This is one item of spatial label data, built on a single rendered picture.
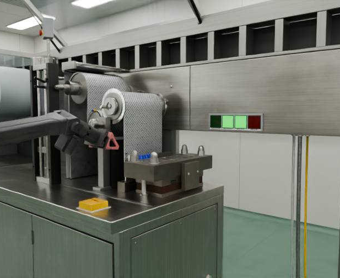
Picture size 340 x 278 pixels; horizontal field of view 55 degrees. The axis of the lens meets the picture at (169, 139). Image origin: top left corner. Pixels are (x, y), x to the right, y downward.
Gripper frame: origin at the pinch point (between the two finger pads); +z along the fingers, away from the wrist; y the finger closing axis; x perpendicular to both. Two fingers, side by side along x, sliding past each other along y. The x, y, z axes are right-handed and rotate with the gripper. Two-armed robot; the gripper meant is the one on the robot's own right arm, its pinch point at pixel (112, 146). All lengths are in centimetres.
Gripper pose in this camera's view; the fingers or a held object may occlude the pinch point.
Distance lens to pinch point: 130.4
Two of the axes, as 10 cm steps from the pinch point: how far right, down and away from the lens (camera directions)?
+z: 5.8, 4.1, 7.1
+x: 3.1, -9.1, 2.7
